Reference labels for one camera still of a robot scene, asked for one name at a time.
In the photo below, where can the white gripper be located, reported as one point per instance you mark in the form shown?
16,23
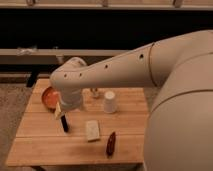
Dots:
67,101

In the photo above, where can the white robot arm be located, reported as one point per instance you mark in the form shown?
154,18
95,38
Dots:
179,133

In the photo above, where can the white rectangular eraser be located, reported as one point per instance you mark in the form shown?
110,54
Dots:
92,130

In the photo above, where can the small clear glass bottle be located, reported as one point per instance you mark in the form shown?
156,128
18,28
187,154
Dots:
95,93

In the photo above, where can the wooden table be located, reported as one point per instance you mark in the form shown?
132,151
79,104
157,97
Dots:
41,141

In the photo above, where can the orange frying pan black handle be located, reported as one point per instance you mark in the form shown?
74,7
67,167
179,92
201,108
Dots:
50,99

